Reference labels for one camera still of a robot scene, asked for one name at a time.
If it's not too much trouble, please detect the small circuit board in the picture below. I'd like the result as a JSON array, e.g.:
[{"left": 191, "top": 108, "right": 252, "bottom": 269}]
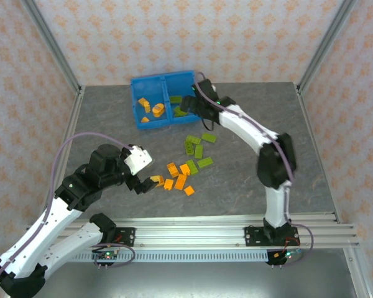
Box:
[
  {"left": 273, "top": 248, "right": 302, "bottom": 260},
  {"left": 94, "top": 250, "right": 119, "bottom": 262}
]

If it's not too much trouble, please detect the black cable loop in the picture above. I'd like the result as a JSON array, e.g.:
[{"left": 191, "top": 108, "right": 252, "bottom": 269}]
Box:
[{"left": 201, "top": 116, "right": 216, "bottom": 132}]

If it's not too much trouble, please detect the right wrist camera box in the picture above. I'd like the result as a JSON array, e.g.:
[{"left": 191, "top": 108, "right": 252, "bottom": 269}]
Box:
[{"left": 198, "top": 79, "right": 219, "bottom": 99}]

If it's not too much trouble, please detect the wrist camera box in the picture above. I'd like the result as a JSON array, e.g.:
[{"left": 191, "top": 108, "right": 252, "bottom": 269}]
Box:
[
  {"left": 123, "top": 145, "right": 153, "bottom": 175},
  {"left": 198, "top": 79, "right": 219, "bottom": 99}
]

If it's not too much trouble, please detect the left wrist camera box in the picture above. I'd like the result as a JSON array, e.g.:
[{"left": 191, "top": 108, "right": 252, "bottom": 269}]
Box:
[{"left": 123, "top": 145, "right": 153, "bottom": 175}]

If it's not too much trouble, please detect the long purple cable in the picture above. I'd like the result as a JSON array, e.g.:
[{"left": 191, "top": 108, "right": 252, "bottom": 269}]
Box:
[
  {"left": 0, "top": 132, "right": 134, "bottom": 294},
  {"left": 194, "top": 71, "right": 315, "bottom": 268}
]

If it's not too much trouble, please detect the aluminium frame rail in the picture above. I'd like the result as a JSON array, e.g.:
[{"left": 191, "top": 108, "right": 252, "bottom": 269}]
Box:
[
  {"left": 343, "top": 248, "right": 372, "bottom": 298},
  {"left": 295, "top": 83, "right": 343, "bottom": 224},
  {"left": 45, "top": 86, "right": 86, "bottom": 221}
]

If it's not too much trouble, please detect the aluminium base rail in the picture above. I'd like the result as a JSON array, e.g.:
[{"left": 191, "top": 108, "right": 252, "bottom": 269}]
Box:
[{"left": 26, "top": 212, "right": 360, "bottom": 249}]

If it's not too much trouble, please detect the short purple cable loop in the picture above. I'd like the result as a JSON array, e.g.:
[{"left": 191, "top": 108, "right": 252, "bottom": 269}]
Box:
[{"left": 91, "top": 243, "right": 137, "bottom": 268}]

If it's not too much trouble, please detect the white slotted cable duct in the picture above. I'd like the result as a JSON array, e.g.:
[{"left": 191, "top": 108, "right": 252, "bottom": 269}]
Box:
[{"left": 71, "top": 250, "right": 270, "bottom": 263}]

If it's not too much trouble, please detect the aluminium frame post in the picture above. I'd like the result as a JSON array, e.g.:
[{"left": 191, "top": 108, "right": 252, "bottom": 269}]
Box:
[
  {"left": 20, "top": 0, "right": 83, "bottom": 96},
  {"left": 297, "top": 0, "right": 360, "bottom": 94}
]

